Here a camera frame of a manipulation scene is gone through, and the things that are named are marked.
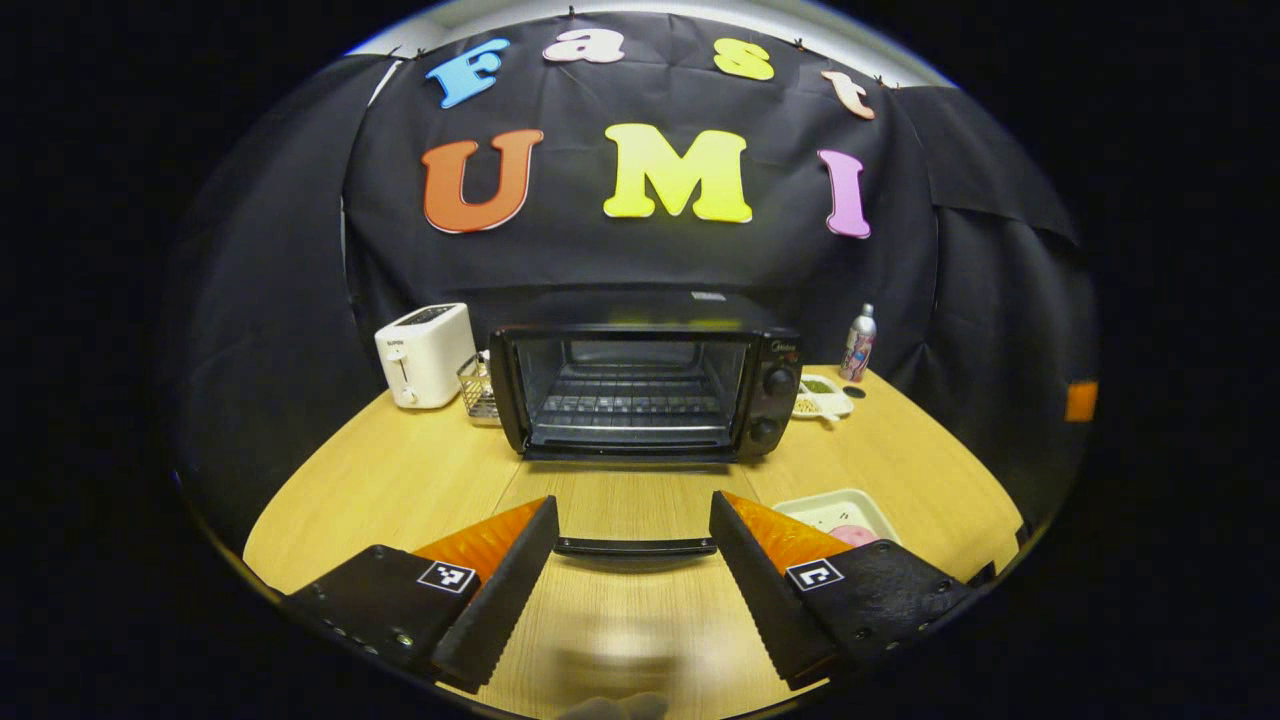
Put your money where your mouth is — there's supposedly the metal wire basket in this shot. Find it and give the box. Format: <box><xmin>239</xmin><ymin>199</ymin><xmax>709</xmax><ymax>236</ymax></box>
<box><xmin>457</xmin><ymin>351</ymin><xmax>502</xmax><ymax>427</ymax></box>

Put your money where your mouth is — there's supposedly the white toaster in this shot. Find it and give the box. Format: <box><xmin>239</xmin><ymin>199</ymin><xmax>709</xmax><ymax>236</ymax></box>
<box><xmin>375</xmin><ymin>303</ymin><xmax>477</xmax><ymax>410</ymax></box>

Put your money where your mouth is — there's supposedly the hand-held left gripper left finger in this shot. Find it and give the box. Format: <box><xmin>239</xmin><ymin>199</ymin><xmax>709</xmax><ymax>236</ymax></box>
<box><xmin>283</xmin><ymin>496</ymin><xmax>561</xmax><ymax>693</ymax></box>

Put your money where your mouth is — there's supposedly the cream food plate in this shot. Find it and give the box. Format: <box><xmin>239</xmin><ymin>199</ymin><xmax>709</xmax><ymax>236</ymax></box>
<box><xmin>772</xmin><ymin>488</ymin><xmax>901</xmax><ymax>547</ymax></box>

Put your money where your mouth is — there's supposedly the white divided bean tray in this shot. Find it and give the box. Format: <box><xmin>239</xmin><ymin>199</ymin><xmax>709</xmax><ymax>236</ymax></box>
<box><xmin>791</xmin><ymin>374</ymin><xmax>855</xmax><ymax>422</ymax></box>

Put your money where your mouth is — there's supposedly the black backdrop cloth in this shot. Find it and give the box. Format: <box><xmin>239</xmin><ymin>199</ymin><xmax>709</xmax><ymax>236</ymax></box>
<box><xmin>165</xmin><ymin>10</ymin><xmax>1101</xmax><ymax>549</ymax></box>

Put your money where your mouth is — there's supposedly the silver spray bottle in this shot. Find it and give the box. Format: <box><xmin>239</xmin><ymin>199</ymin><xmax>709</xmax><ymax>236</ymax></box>
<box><xmin>840</xmin><ymin>304</ymin><xmax>878</xmax><ymax>383</ymax></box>

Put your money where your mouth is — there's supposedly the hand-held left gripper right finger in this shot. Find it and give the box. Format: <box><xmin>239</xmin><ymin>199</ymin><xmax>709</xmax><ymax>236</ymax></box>
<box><xmin>710</xmin><ymin>490</ymin><xmax>978</xmax><ymax>691</ymax></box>

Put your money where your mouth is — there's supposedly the black electric oven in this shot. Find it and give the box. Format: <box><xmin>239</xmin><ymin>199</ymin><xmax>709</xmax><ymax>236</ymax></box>
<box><xmin>488</xmin><ymin>288</ymin><xmax>804</xmax><ymax>561</ymax></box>

